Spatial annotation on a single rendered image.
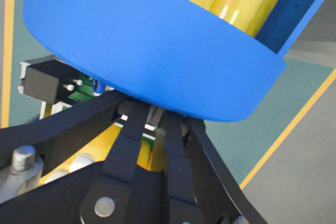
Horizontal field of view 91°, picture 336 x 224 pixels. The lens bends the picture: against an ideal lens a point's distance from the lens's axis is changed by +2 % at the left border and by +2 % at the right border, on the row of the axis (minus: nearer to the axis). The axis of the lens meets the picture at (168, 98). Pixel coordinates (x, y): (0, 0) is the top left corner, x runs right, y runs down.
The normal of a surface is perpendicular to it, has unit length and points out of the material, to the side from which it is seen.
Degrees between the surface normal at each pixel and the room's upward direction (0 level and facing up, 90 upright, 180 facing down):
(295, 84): 0
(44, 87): 0
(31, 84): 0
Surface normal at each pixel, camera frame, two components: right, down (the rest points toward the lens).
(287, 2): -0.91, -0.33
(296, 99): -0.02, 0.37
